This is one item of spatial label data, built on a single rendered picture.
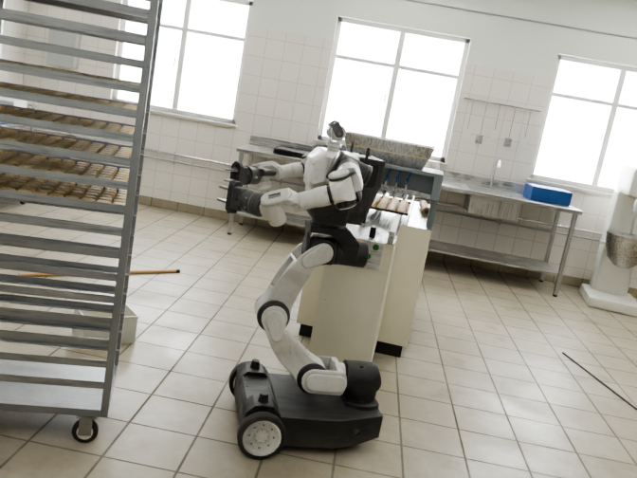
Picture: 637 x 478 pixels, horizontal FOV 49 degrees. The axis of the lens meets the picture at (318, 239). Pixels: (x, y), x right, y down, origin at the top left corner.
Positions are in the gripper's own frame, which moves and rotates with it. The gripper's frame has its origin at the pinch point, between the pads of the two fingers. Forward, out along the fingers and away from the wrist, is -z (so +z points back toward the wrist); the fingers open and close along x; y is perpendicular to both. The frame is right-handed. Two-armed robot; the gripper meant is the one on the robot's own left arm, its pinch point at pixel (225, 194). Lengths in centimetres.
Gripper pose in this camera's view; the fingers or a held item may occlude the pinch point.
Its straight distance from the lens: 263.8
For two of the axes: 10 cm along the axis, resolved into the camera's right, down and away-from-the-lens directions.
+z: 8.1, 2.5, -5.2
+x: 1.7, -9.7, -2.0
